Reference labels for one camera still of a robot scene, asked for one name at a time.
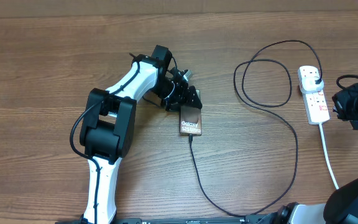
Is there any white power strip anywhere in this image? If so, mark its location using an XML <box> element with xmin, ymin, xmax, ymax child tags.
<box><xmin>298</xmin><ymin>65</ymin><xmax>330</xmax><ymax>125</ymax></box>

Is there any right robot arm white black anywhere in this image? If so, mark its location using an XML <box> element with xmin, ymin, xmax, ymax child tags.
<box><xmin>257</xmin><ymin>75</ymin><xmax>358</xmax><ymax>224</ymax></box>

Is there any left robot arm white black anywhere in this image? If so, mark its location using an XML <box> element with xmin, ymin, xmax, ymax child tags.
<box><xmin>69</xmin><ymin>45</ymin><xmax>203</xmax><ymax>223</ymax></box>

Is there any black charger cable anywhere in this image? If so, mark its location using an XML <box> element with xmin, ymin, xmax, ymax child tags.
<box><xmin>187</xmin><ymin>39</ymin><xmax>324</xmax><ymax>218</ymax></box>

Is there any white charger plug adapter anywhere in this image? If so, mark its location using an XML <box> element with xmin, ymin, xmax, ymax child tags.
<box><xmin>300</xmin><ymin>77</ymin><xmax>324</xmax><ymax>94</ymax></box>

